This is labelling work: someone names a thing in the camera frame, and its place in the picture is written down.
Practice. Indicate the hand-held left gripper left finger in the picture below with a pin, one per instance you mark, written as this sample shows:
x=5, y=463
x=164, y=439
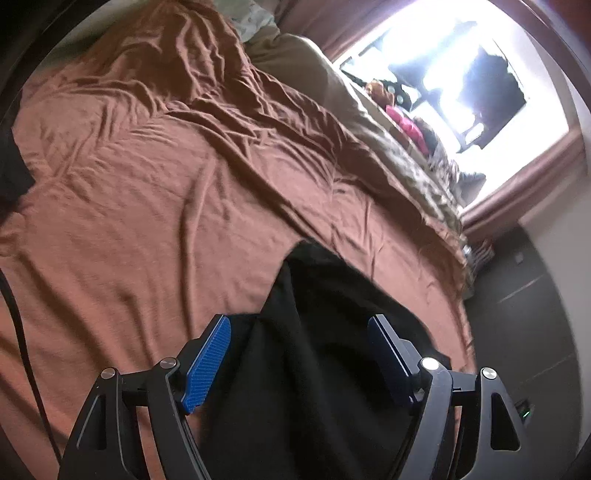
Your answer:
x=207, y=364

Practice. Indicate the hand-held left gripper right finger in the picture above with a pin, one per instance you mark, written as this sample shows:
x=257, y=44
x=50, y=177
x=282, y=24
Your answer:
x=385, y=355

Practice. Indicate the black button-up shirt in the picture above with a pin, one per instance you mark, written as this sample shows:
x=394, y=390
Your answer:
x=314, y=369

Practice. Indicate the pile of mixed clothes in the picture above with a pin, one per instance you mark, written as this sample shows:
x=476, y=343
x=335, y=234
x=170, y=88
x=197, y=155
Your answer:
x=443, y=161

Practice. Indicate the brown bed sheet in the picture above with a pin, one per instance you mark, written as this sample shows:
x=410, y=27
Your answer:
x=138, y=207

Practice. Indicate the pink cloth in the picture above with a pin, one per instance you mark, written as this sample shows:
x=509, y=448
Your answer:
x=406, y=129

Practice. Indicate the pink curtain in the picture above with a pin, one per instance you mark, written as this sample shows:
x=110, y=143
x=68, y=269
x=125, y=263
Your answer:
x=531, y=180
x=323, y=23

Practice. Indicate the beige duvet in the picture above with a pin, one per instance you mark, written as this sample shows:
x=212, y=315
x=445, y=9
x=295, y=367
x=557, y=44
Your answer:
x=341, y=106

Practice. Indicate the black plush toy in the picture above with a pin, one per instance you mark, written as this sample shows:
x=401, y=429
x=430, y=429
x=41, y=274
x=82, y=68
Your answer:
x=402, y=94

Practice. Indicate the brown plush toy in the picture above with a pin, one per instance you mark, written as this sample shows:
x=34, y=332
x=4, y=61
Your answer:
x=377, y=91

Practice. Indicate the dark hanging garment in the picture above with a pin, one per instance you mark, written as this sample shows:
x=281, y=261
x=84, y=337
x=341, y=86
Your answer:
x=496, y=92

